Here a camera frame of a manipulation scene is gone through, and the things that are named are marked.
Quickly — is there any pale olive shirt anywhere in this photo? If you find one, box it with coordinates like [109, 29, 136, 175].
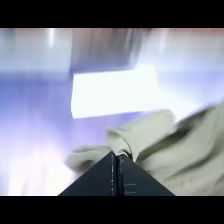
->
[65, 99, 224, 197]

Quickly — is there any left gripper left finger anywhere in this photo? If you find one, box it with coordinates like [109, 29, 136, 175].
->
[58, 151, 117, 197]

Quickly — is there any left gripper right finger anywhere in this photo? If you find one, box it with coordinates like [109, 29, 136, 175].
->
[116, 153, 176, 197]

